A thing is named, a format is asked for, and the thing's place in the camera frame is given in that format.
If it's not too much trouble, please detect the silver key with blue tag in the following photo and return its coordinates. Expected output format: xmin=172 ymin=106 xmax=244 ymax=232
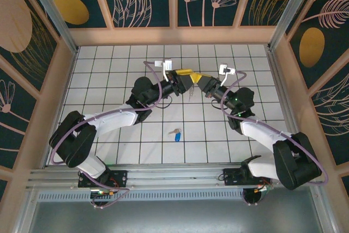
xmin=167 ymin=128 xmax=183 ymax=143

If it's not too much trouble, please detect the grey metal panel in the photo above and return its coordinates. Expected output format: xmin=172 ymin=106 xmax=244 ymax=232
xmin=27 ymin=201 xmax=328 ymax=233

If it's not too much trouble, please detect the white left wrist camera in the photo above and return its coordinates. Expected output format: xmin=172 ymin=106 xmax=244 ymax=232
xmin=154 ymin=58 xmax=173 ymax=81

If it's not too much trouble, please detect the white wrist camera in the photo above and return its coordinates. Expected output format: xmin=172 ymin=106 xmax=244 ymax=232
xmin=154 ymin=58 xmax=173 ymax=81
xmin=219 ymin=63 xmax=236 ymax=86

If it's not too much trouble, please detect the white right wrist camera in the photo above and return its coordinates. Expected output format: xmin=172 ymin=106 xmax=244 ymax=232
xmin=219 ymin=63 xmax=236 ymax=86

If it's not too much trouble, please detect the aluminium side rail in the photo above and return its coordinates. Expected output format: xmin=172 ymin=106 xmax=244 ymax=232
xmin=266 ymin=50 xmax=309 ymax=164

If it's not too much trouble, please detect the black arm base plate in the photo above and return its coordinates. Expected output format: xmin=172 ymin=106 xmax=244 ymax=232
xmin=222 ymin=168 xmax=248 ymax=186
xmin=78 ymin=170 xmax=129 ymax=189

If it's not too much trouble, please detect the aluminium mounting rail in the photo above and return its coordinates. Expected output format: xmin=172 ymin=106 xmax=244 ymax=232
xmin=26 ymin=163 xmax=324 ymax=190

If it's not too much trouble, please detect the small circuit board with wires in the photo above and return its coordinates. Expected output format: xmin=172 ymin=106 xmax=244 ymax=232
xmin=242 ymin=185 xmax=273 ymax=206
xmin=89 ymin=188 xmax=121 ymax=199

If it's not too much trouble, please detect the aluminium frame post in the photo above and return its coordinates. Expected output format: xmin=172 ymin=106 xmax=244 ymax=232
xmin=268 ymin=0 xmax=320 ymax=52
xmin=21 ymin=0 xmax=80 ymax=53

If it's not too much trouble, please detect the grey slotted cable duct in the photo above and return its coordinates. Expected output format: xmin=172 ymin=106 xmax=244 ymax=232
xmin=37 ymin=190 xmax=246 ymax=202

